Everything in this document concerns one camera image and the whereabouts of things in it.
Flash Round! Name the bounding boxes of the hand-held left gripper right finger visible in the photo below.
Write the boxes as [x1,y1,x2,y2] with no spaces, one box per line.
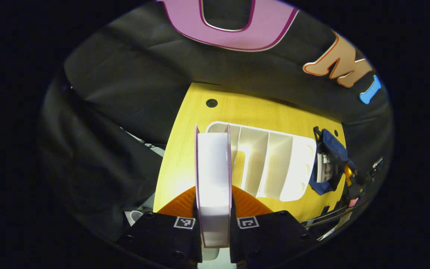
[230,186,312,268]

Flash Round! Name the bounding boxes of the white bookshelf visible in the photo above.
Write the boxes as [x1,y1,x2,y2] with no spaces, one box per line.
[206,121,317,202]

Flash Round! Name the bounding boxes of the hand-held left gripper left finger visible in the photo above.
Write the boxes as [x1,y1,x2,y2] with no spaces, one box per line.
[120,186,202,268]

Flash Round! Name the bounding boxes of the blue schoolbag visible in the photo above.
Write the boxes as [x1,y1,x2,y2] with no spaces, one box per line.
[309,127,350,195]

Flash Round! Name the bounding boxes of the pink cover book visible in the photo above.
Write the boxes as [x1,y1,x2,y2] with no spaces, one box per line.
[194,124,233,248]

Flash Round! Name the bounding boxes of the black backdrop cloth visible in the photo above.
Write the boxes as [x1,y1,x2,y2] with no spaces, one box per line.
[40,0,393,239]

